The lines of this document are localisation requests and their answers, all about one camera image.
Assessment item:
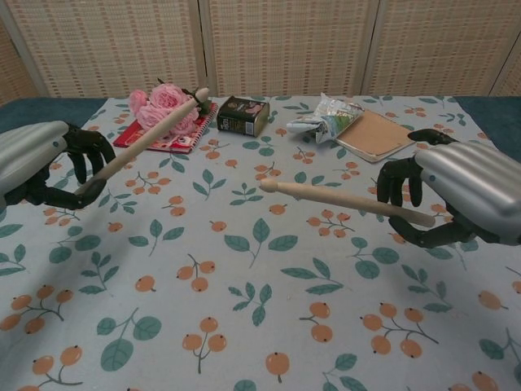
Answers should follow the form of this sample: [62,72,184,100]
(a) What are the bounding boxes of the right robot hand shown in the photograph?
[376,128,521,249]

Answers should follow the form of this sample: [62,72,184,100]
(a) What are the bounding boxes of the woven folding screen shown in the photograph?
[0,0,521,99]

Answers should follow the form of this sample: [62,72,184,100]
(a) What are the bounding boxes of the pink rose bouquet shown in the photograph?
[129,79,213,136]

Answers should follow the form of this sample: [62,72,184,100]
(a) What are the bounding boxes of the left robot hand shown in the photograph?
[0,121,117,212]

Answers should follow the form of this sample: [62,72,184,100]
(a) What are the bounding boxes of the crumpled snack bag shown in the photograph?
[287,92,366,146]

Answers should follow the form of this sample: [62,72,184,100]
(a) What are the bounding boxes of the brown kraft notebook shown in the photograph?
[334,108,421,165]

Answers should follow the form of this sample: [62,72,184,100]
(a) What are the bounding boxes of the wooden drumstick with black ring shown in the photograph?
[76,86,210,196]

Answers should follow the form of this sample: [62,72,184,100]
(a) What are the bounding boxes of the dark green tin box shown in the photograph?
[216,95,271,137]

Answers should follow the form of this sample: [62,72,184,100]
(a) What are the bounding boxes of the berry and leaf tablecloth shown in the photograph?
[0,94,521,391]

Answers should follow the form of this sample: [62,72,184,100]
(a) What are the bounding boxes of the plain wooden drumstick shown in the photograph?
[259,178,436,228]

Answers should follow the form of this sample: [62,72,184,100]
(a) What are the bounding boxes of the red spiral notebook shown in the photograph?
[112,101,217,155]

